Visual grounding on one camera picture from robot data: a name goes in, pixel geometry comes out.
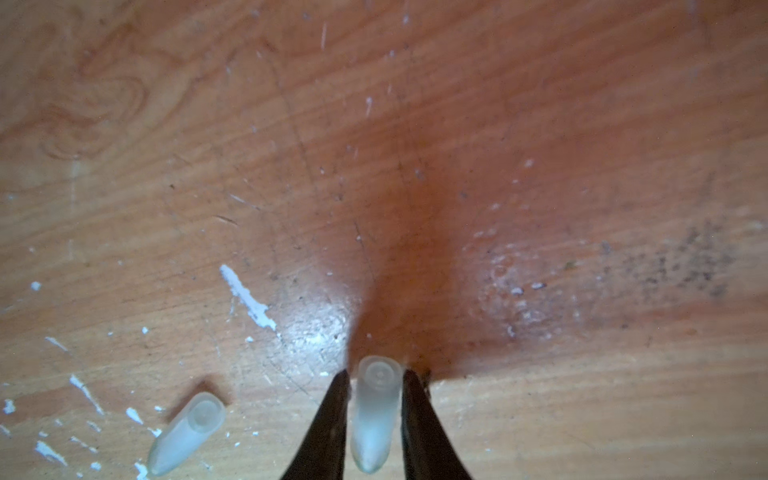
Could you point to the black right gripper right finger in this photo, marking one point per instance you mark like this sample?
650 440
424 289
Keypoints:
427 450

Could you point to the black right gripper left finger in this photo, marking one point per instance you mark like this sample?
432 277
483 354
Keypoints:
321 454

